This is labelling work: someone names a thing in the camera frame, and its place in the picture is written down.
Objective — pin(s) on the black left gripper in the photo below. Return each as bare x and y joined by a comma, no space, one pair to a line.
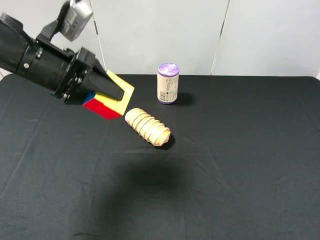
83,68

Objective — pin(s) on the colourful puzzle cube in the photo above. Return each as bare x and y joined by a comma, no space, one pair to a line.
106,106

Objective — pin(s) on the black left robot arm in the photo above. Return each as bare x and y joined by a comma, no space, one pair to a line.
32,59

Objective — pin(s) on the purple-capped cylindrical container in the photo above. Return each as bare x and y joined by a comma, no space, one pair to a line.
167,83

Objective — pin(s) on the ridged tan bread loaf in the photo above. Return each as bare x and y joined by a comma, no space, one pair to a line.
148,127

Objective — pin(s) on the black tablecloth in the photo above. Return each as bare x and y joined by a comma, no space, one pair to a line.
242,163

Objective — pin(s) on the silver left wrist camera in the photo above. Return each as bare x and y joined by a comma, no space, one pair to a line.
72,19

